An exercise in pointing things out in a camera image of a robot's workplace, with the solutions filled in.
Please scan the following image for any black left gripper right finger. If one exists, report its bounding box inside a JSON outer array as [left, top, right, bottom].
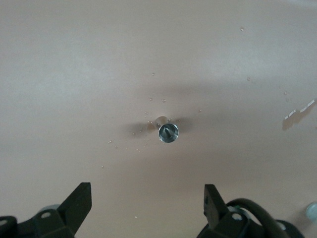
[[195, 183, 266, 238]]

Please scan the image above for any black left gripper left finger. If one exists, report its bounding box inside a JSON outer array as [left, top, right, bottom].
[[0, 182, 93, 238]]

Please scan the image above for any steel jigger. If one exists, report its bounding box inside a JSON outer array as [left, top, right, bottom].
[[147, 116, 179, 144]]

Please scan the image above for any yellow-green frosted bottle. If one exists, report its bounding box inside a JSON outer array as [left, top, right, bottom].
[[305, 202, 317, 219]]

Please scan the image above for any large brown liquid puddle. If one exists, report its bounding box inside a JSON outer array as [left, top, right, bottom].
[[281, 99, 317, 131]]

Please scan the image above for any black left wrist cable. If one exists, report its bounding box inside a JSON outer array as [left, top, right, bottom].
[[226, 198, 290, 238]]

